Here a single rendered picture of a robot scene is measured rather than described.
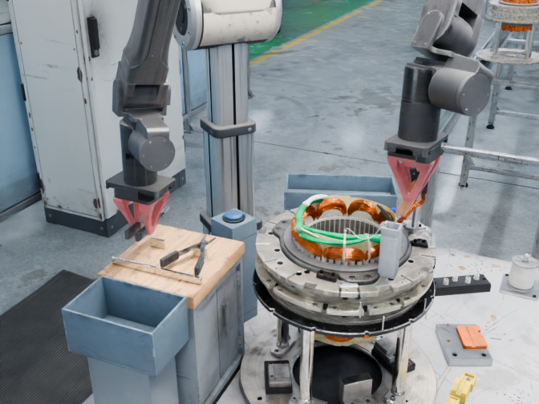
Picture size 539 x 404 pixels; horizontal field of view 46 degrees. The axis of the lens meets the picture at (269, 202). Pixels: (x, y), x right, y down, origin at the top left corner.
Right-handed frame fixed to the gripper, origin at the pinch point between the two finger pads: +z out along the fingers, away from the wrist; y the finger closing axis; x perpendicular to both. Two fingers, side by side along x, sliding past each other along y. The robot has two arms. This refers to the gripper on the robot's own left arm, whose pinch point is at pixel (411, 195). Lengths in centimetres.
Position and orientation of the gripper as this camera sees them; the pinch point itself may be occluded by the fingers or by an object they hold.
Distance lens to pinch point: 98.9
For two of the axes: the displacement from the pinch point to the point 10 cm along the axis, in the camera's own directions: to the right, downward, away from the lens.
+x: -8.5, -2.1, 4.8
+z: -0.2, 9.3, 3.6
